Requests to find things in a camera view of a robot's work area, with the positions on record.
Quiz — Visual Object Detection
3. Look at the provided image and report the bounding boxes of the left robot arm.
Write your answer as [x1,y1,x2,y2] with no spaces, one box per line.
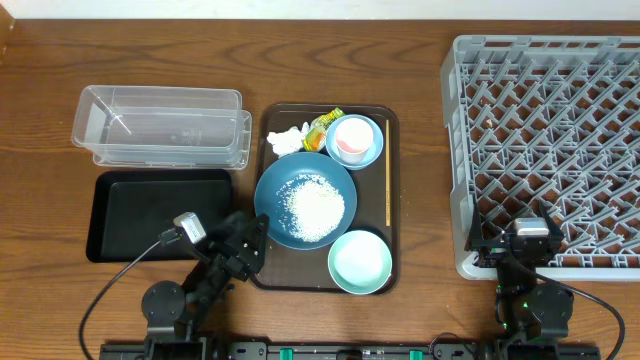
[142,212,269,359]

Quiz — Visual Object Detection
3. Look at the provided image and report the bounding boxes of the light blue small bowl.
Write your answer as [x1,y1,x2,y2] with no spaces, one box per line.
[326,114,384,170]

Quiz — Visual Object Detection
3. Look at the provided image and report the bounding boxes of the pile of white rice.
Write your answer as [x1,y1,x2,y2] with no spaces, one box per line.
[276,174,345,243]

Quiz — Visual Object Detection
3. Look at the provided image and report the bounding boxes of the mint green bowl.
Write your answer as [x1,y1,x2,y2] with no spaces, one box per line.
[327,230,393,295]

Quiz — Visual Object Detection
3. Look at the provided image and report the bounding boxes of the crumpled white tissue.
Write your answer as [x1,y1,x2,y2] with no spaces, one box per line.
[266,122,309,158]

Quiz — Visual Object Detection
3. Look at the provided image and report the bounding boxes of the black plastic tray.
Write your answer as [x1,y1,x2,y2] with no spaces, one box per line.
[86,170,233,263]

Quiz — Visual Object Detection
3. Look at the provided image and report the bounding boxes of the yellow green snack wrapper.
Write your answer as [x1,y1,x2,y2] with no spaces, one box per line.
[303,107,345,152]

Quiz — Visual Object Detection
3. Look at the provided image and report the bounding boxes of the clear plastic bin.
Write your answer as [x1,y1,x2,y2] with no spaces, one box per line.
[71,85,252,170]

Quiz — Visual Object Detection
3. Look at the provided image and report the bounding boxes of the dark blue plate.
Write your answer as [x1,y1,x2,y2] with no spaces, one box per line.
[254,152,357,250]

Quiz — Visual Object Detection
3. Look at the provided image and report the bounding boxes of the wooden chopstick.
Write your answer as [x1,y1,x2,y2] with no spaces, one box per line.
[384,119,392,227]

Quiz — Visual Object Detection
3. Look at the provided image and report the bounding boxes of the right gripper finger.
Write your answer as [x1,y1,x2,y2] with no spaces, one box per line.
[464,200,484,250]
[538,203,564,243]

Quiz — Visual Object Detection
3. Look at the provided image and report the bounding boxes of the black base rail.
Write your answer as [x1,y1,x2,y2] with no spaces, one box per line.
[98,341,601,360]

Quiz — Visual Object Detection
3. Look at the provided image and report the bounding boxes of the pink cup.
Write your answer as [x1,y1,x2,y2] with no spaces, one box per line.
[334,117,374,164]

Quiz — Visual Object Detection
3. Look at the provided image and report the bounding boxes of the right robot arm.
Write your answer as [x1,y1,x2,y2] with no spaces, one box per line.
[465,208,574,359]

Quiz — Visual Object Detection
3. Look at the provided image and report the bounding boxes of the grey dishwasher rack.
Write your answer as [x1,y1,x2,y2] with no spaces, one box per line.
[440,35,639,282]

